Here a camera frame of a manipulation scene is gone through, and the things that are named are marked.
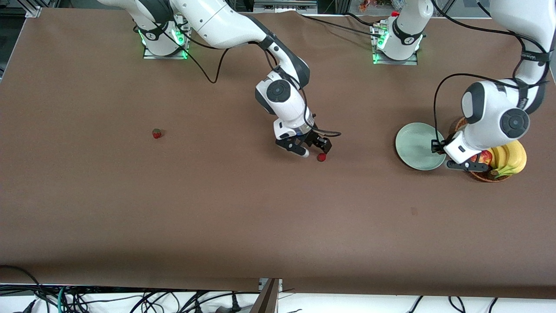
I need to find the pale green round plate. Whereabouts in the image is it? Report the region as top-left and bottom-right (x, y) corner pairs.
(395, 123), (447, 171)

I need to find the red yellow apple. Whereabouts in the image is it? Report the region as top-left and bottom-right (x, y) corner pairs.
(471, 150), (493, 168)

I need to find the brown wicker basket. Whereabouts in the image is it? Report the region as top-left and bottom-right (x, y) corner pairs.
(454, 117), (522, 183)

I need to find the yellow banana bunch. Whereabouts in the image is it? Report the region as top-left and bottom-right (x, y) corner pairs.
(484, 139), (527, 179)

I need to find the brown table cover sheet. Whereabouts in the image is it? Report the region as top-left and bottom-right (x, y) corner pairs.
(0, 8), (556, 300)

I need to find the grey metal rack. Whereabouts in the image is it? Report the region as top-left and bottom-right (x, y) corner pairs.
(254, 0), (318, 13)

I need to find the orange red background object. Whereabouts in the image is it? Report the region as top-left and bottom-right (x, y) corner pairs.
(360, 0), (392, 12)

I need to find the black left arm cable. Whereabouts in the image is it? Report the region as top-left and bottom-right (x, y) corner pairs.
(430, 0), (554, 146)

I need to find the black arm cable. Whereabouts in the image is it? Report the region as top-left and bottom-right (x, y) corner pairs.
(172, 20), (342, 138)
(430, 0), (554, 146)

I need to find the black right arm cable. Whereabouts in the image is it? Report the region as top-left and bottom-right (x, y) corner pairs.
(172, 20), (342, 138)

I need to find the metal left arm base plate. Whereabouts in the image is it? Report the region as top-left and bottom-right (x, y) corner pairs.
(372, 24), (419, 66)

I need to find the long black table cable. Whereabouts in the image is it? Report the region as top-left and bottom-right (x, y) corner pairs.
(299, 14), (384, 39)

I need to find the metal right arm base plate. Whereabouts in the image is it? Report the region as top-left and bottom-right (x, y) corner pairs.
(142, 20), (189, 60)

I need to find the aluminium frame post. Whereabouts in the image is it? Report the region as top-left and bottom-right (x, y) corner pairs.
(250, 278), (283, 313)

